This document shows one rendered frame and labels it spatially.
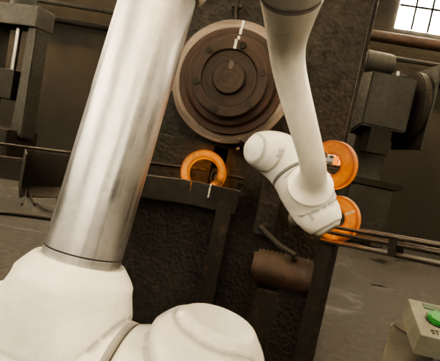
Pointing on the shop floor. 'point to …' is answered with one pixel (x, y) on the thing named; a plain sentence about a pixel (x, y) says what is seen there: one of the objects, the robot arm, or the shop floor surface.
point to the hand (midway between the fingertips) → (333, 160)
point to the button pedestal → (432, 332)
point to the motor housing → (266, 267)
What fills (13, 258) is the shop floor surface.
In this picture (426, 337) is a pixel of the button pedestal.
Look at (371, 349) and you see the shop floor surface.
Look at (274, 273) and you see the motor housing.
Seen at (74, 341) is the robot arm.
